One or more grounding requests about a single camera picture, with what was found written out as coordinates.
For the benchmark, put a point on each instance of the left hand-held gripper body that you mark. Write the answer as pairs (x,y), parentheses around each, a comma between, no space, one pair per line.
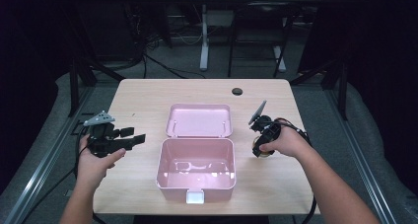
(100,141)

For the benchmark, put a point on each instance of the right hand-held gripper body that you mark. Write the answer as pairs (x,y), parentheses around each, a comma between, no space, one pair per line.
(269,128)

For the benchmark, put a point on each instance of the pink storage box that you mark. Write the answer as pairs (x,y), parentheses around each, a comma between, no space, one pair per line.
(196,155)

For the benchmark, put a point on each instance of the person's right hand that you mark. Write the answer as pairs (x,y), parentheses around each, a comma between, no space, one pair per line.
(291,141)

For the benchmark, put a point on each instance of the person's left hand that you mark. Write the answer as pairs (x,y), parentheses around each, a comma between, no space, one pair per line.
(92,169)

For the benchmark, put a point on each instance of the grey tape strip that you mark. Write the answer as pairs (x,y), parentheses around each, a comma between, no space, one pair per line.
(69,193)

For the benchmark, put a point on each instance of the black chair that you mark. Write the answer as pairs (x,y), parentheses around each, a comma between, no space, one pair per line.
(259,23)

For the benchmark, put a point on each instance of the white desk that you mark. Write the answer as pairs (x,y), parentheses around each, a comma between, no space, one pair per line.
(204,36)

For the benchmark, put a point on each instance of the black stand frame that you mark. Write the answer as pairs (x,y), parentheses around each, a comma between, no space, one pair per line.
(74,86)
(343,86)

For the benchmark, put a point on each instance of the metal floor rail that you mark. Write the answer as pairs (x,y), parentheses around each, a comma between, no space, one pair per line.
(361,151)
(42,164)

